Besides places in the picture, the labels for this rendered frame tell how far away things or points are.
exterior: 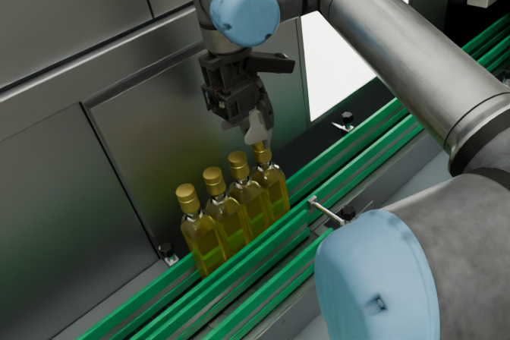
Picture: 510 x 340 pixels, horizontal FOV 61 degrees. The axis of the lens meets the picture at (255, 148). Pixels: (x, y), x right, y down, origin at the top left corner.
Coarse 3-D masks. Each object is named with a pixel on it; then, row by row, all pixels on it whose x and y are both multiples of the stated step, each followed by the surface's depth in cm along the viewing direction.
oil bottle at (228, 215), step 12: (216, 204) 81; (228, 204) 81; (240, 204) 84; (216, 216) 81; (228, 216) 82; (240, 216) 84; (228, 228) 83; (240, 228) 86; (228, 240) 85; (240, 240) 87; (228, 252) 87
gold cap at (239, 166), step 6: (228, 156) 81; (234, 156) 80; (240, 156) 80; (234, 162) 79; (240, 162) 79; (246, 162) 81; (234, 168) 80; (240, 168) 80; (246, 168) 81; (234, 174) 81; (240, 174) 81; (246, 174) 82
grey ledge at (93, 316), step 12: (156, 264) 99; (144, 276) 97; (156, 276) 97; (120, 288) 96; (132, 288) 95; (108, 300) 94; (120, 300) 94; (96, 312) 92; (108, 312) 92; (72, 324) 91; (84, 324) 91; (60, 336) 89; (72, 336) 89
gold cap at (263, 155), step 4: (252, 144) 82; (256, 144) 82; (260, 144) 82; (256, 148) 82; (260, 148) 82; (268, 148) 83; (256, 152) 83; (260, 152) 82; (264, 152) 83; (268, 152) 83; (256, 156) 84; (260, 156) 83; (264, 156) 83; (268, 156) 84; (256, 160) 84; (260, 160) 84; (264, 160) 84; (268, 160) 84
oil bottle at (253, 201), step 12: (252, 180) 85; (228, 192) 86; (240, 192) 83; (252, 192) 84; (252, 204) 85; (264, 204) 88; (252, 216) 87; (264, 216) 89; (252, 228) 88; (264, 228) 91; (252, 240) 91
